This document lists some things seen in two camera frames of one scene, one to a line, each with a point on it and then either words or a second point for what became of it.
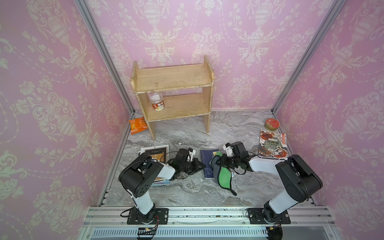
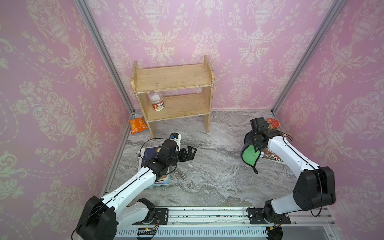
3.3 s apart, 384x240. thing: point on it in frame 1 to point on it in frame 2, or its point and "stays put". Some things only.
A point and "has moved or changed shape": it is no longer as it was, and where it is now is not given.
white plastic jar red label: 156,99 stays put
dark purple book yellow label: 206,155 to 149,153
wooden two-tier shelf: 145,80 stays put
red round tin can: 271,125 stays put
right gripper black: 224,159 to 248,139
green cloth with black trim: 222,175 has moved or changed shape
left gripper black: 196,163 to 191,156
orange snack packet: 138,125 stays put
